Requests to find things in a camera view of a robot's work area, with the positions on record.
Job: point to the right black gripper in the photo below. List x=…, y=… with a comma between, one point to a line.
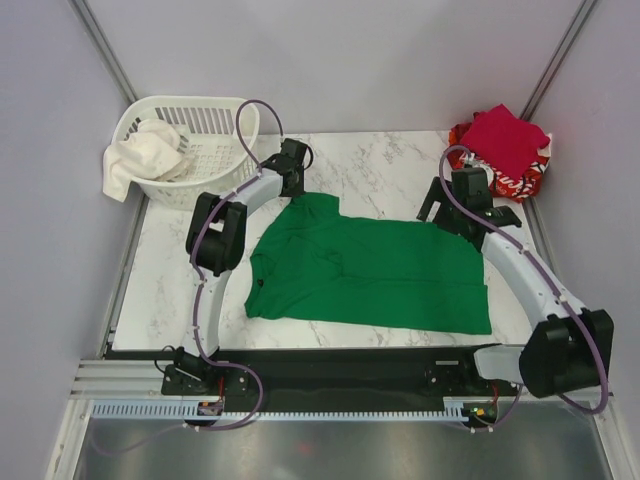
x=437, y=193

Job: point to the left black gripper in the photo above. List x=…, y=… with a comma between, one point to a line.
x=299, y=189

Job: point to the green t-shirt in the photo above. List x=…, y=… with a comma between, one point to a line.
x=312, y=263

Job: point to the white cream t-shirt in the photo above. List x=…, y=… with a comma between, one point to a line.
x=153, y=153

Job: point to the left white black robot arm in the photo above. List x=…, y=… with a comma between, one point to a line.
x=216, y=242

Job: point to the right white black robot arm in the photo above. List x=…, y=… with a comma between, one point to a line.
x=569, y=348

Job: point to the white plastic laundry basket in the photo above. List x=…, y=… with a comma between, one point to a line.
x=220, y=131

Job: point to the folded crimson red t-shirt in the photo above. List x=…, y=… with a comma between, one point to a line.
x=504, y=141

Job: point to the red printed folded t-shirt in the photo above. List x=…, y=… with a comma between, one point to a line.
x=501, y=185

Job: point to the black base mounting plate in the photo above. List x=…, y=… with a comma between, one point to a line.
x=357, y=403

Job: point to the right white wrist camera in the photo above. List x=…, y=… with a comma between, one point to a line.
x=472, y=161

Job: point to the white slotted cable duct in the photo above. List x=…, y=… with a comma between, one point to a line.
x=193, y=410

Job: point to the right aluminium frame post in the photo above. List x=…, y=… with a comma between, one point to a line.
x=568, y=40

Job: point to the aluminium frame post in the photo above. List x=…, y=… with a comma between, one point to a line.
x=568, y=40
x=101, y=43

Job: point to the left aluminium frame post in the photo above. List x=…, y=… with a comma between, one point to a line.
x=101, y=43

